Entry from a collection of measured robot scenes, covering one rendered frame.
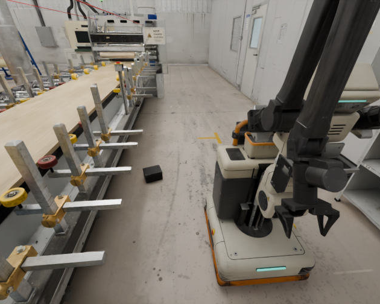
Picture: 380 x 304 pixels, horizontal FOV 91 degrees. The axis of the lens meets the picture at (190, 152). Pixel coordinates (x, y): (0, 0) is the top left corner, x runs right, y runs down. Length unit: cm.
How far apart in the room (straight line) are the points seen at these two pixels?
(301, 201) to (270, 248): 92
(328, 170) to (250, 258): 99
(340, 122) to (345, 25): 47
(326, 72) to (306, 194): 29
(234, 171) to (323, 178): 73
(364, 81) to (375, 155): 161
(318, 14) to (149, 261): 162
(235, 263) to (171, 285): 49
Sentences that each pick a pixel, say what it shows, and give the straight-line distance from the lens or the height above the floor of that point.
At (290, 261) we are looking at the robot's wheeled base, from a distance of 148.
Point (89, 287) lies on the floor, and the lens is 170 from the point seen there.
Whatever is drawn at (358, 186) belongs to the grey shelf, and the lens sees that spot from 258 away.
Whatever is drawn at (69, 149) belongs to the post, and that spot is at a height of 99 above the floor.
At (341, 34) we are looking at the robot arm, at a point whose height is 146.
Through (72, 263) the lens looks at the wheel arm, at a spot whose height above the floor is 84.
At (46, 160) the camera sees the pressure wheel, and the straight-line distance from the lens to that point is 121.
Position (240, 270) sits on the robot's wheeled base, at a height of 25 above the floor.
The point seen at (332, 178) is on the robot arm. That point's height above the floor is 120.
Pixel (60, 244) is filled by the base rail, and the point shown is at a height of 70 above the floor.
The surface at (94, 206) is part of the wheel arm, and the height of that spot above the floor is 82.
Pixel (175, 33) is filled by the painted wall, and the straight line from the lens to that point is 1143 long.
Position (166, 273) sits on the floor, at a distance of 161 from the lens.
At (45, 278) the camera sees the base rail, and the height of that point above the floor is 70.
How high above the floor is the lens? 146
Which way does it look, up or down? 32 degrees down
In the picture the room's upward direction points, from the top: 1 degrees clockwise
